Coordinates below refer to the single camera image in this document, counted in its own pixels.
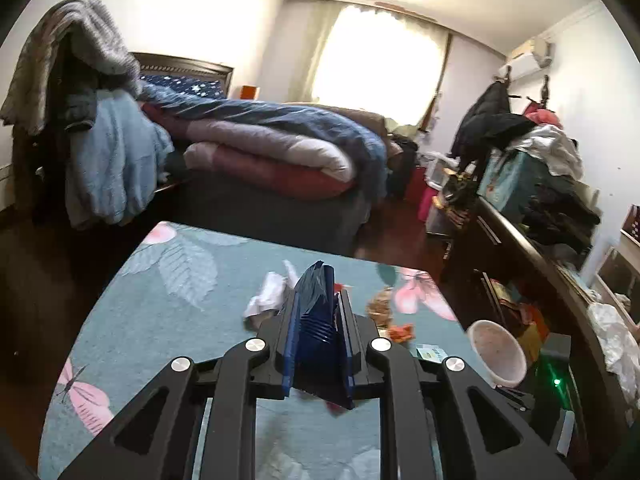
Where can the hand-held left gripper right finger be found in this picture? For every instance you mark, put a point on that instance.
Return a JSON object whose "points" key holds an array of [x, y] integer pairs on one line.
{"points": [[348, 360]]}

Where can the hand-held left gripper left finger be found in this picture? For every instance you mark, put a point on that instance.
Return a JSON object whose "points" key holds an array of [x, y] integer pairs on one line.
{"points": [[289, 355]]}

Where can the pale pink trash bin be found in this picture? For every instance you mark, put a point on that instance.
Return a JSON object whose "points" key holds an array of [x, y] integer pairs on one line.
{"points": [[495, 355]]}

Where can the orange peel piece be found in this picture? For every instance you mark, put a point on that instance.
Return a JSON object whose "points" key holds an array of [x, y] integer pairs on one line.
{"points": [[401, 332]]}

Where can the white tissue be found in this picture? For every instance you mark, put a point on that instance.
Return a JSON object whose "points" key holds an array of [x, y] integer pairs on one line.
{"points": [[267, 295]]}

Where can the brown dried peel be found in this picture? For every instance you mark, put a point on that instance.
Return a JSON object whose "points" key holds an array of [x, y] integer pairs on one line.
{"points": [[382, 305]]}

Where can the small cardboard box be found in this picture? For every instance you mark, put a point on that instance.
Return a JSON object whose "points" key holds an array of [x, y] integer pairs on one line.
{"points": [[431, 353]]}

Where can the white plastic bag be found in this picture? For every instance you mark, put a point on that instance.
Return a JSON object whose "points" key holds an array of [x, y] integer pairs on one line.
{"points": [[617, 340]]}

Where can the dark wooden dresser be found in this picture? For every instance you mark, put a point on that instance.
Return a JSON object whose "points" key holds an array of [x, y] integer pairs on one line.
{"points": [[505, 260]]}

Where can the teal floral tablecloth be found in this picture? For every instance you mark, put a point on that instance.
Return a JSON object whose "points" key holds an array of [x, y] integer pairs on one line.
{"points": [[175, 340]]}

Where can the bed with grey sheet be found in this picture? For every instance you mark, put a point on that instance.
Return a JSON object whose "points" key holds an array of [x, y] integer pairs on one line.
{"points": [[280, 215]]}

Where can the pile of dark clothes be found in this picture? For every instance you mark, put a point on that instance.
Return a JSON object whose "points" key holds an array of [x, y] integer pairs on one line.
{"points": [[560, 215]]}

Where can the white plastic storage box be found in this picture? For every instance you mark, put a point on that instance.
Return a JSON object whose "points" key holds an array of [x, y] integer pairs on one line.
{"points": [[441, 220]]}

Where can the pink plastic bin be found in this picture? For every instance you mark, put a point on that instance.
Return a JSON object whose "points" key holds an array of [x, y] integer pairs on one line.
{"points": [[425, 205]]}

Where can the folded pink and grey quilt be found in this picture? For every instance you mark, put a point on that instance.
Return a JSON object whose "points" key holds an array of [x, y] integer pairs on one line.
{"points": [[260, 155]]}

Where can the pink and white storage bins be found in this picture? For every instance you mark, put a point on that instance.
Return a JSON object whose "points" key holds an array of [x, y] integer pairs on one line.
{"points": [[440, 172]]}

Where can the white cloth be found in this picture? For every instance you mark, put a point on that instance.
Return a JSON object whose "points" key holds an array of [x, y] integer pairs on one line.
{"points": [[555, 147]]}

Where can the brown blanket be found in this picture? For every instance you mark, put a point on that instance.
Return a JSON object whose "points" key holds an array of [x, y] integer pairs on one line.
{"points": [[367, 120]]}

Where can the black hanging coat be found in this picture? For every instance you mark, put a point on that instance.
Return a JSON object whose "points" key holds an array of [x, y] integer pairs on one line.
{"points": [[482, 120]]}

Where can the orange bedside box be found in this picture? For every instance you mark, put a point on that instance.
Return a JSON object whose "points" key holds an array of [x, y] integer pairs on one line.
{"points": [[249, 92]]}

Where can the white window curtain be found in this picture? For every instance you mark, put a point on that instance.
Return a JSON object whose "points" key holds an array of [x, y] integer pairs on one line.
{"points": [[380, 60]]}

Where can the white air conditioner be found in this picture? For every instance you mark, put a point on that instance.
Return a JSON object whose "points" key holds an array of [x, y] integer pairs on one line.
{"points": [[530, 57]]}

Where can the dark wooden headboard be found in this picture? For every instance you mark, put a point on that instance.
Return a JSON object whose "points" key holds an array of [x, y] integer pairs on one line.
{"points": [[185, 67]]}

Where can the grey knit blanket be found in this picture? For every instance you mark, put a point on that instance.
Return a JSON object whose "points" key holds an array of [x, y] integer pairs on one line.
{"points": [[85, 35]]}

